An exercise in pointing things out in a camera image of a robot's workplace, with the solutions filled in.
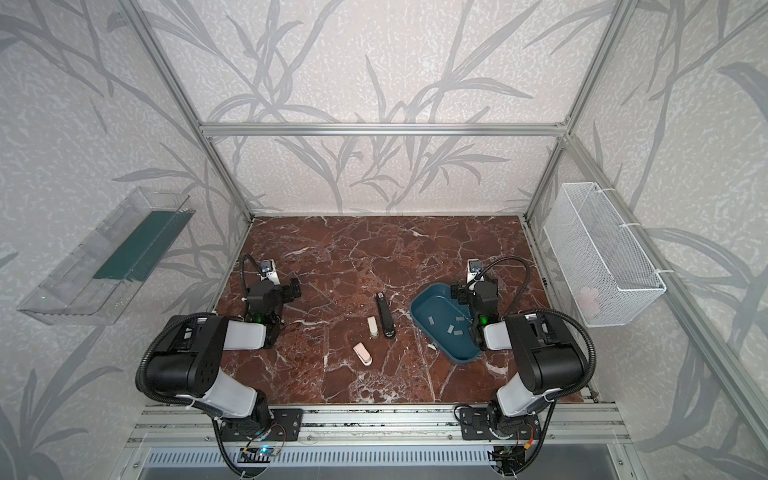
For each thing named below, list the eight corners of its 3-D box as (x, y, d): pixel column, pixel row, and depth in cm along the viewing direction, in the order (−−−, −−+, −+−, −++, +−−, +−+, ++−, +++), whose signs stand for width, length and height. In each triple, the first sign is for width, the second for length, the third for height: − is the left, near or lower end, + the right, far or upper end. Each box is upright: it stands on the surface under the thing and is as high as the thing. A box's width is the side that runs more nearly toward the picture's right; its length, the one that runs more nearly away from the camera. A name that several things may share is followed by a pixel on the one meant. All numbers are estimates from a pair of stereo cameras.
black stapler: (385, 339, 90) (384, 334, 87) (375, 300, 99) (374, 293, 95) (396, 336, 91) (395, 331, 87) (385, 298, 99) (384, 291, 96)
